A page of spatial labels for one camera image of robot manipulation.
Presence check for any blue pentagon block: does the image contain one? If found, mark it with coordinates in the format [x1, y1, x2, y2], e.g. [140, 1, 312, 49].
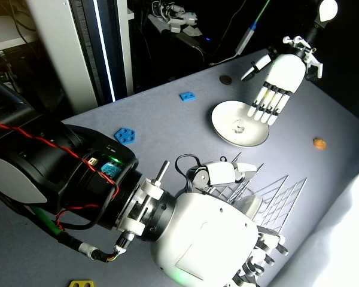
[114, 127, 138, 146]

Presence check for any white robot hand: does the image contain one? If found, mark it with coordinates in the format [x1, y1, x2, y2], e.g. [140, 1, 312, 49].
[241, 53, 307, 127]
[149, 160, 290, 287]

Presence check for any silver wire dish rack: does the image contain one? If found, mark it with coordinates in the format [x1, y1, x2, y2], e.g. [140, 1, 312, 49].
[209, 151, 309, 237]

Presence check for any grey table cloth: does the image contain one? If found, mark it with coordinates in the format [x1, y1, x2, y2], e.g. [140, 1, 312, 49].
[0, 49, 359, 287]

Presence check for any green cable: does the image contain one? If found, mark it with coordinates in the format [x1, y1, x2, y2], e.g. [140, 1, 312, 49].
[252, 0, 272, 31]

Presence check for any orange swirl pastry toy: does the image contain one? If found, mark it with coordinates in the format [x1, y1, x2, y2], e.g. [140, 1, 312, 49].
[312, 137, 328, 151]

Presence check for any spare white robot hand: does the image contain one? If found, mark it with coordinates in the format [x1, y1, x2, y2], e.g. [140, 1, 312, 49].
[151, 0, 203, 34]

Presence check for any white cabinet with light strip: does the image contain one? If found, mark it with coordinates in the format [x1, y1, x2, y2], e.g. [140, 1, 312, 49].
[26, 0, 135, 115]

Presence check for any white cable adapter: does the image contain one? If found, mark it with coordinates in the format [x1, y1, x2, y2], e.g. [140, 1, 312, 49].
[234, 26, 256, 56]

